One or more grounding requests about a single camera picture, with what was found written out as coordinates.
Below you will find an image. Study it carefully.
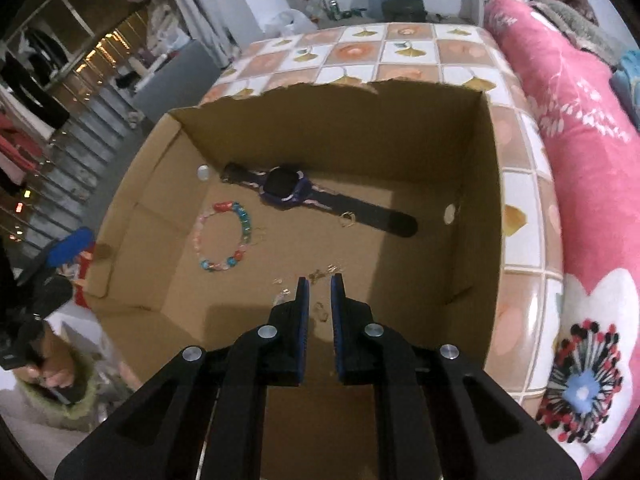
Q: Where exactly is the black smartwatch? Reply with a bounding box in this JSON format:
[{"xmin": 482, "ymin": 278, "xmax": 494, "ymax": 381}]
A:
[{"xmin": 220, "ymin": 161, "xmax": 419, "ymax": 239}]

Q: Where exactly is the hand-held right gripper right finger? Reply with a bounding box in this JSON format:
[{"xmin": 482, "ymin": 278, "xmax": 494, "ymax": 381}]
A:
[{"xmin": 330, "ymin": 273, "xmax": 583, "ymax": 480}]

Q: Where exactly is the brown cardboard box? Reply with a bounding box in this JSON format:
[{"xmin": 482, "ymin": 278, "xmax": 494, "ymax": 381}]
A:
[{"xmin": 75, "ymin": 80, "xmax": 503, "ymax": 480}]

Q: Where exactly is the white plastic bag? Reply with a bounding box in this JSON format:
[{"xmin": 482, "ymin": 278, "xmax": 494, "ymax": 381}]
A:
[{"xmin": 262, "ymin": 10, "xmax": 318, "ymax": 38}]

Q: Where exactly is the white water dispenser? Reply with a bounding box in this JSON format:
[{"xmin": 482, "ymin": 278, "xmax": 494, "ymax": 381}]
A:
[{"xmin": 460, "ymin": 0, "xmax": 493, "ymax": 26}]

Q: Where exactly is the person's left forearm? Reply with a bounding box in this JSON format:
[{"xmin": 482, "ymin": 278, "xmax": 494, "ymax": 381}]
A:
[{"xmin": 0, "ymin": 365, "xmax": 101, "ymax": 461}]

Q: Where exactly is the blue patterned quilt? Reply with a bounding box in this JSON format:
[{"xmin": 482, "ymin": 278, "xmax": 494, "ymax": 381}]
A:
[{"xmin": 610, "ymin": 50, "xmax": 640, "ymax": 126}]

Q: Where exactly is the pink floral blanket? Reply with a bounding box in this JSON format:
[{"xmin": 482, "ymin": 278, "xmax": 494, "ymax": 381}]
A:
[{"xmin": 482, "ymin": 0, "xmax": 640, "ymax": 478}]

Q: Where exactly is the grey board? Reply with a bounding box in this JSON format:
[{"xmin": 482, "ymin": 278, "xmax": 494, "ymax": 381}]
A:
[{"xmin": 132, "ymin": 40, "xmax": 223, "ymax": 121}]

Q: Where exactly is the multicolour bead bracelet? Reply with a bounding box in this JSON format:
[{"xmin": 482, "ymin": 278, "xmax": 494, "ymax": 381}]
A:
[{"xmin": 192, "ymin": 201, "xmax": 253, "ymax": 273}]

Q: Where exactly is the row of hanging clothes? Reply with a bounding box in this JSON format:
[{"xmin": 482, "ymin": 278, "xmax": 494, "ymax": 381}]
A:
[{"xmin": 0, "ymin": 25, "xmax": 71, "ymax": 201}]

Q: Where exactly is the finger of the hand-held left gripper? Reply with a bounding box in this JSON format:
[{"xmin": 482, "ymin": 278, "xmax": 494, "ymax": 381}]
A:
[
  {"xmin": 10, "ymin": 275, "xmax": 76, "ymax": 322},
  {"xmin": 30, "ymin": 226, "xmax": 96, "ymax": 281}
]

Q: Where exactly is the black pot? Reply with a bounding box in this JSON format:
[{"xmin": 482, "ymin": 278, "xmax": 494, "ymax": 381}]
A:
[{"xmin": 382, "ymin": 0, "xmax": 428, "ymax": 23}]

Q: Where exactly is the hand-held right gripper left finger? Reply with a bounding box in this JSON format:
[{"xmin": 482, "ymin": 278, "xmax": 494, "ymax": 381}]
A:
[{"xmin": 54, "ymin": 276, "xmax": 310, "ymax": 480}]

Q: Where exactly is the grey fleece blanket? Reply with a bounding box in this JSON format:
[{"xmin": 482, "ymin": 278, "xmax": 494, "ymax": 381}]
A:
[{"xmin": 530, "ymin": 0, "xmax": 621, "ymax": 68}]

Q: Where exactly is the person's left hand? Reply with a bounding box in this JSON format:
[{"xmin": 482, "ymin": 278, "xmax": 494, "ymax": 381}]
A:
[{"xmin": 15, "ymin": 327, "xmax": 86, "ymax": 391}]

